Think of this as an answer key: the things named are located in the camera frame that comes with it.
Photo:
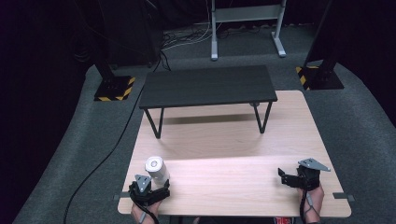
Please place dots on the grey metal desk frame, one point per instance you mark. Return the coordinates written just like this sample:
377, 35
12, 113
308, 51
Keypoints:
249, 13

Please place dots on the white cylindrical bottle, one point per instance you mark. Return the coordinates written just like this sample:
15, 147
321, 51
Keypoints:
156, 171

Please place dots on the red printed cloth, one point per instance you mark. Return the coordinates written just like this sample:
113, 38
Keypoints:
284, 220

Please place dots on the black cabinet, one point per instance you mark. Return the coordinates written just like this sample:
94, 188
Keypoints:
134, 31

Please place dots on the grey table bracket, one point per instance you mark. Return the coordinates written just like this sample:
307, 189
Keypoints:
122, 196
342, 196

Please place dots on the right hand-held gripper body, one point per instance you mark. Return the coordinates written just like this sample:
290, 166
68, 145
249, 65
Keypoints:
308, 175

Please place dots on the black shelf riser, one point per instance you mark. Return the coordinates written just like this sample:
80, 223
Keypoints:
207, 85

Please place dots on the black stand with striped base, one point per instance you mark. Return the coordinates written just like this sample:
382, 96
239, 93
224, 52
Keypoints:
115, 87
322, 77

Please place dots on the person's right hand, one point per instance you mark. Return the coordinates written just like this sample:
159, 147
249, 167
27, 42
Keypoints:
316, 199

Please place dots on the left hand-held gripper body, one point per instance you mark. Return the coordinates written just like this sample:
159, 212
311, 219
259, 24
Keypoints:
144, 193

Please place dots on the person's left hand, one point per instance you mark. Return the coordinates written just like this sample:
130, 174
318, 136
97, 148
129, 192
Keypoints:
149, 211

